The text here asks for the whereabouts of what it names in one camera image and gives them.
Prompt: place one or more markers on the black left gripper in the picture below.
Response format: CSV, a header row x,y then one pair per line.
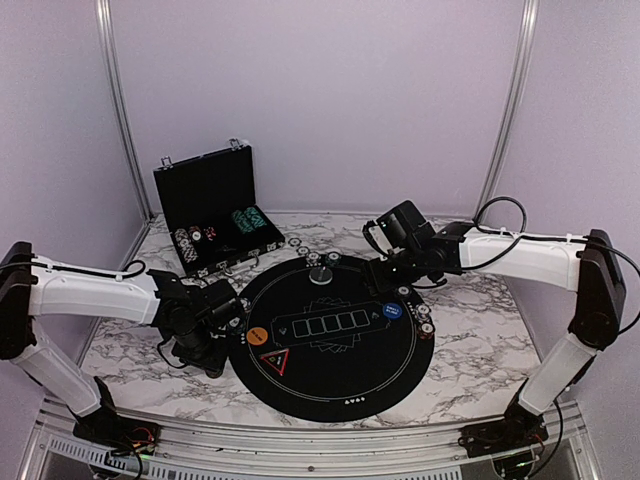
x,y
212,365

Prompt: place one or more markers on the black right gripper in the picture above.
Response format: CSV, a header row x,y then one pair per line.
x,y
378,281

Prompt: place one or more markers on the blue small blind button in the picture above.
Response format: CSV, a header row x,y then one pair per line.
x,y
392,311

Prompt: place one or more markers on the orange big blind button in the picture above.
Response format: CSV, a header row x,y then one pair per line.
x,y
257,336

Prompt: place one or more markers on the red triangular all-in marker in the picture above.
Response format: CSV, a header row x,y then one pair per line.
x,y
277,360

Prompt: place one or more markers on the clear acrylic dealer button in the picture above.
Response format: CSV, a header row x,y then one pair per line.
x,y
320,275

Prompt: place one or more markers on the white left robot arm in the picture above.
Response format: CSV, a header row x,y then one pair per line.
x,y
33,286

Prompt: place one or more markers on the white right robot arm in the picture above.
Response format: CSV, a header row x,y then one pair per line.
x,y
569,289

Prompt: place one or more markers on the brown 100 chip stack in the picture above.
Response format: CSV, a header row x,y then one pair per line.
x,y
195,234

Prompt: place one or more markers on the round black poker mat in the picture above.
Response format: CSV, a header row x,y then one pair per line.
x,y
347,360

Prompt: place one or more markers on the green chip row left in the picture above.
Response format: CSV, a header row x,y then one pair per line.
x,y
242,222

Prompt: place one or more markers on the green chip row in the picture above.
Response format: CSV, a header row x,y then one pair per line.
x,y
255,217
242,222

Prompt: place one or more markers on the green chip row right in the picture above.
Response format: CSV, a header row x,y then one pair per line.
x,y
255,217

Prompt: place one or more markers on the black poker chip case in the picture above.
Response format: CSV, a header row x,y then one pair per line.
x,y
204,191

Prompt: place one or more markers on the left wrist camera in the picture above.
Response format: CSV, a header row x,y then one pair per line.
x,y
217,305

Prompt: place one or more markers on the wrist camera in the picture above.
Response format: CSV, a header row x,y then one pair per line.
x,y
217,305
402,227

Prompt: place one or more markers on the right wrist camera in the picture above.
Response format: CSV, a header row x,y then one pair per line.
x,y
402,227

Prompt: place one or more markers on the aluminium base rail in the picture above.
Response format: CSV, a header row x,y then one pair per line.
x,y
190,449

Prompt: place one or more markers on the right aluminium frame post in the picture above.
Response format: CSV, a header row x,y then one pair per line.
x,y
515,92

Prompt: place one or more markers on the aluminium frame post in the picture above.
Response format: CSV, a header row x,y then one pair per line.
x,y
515,92
108,45

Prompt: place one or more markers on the left aluminium frame post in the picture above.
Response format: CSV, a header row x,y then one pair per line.
x,y
108,45

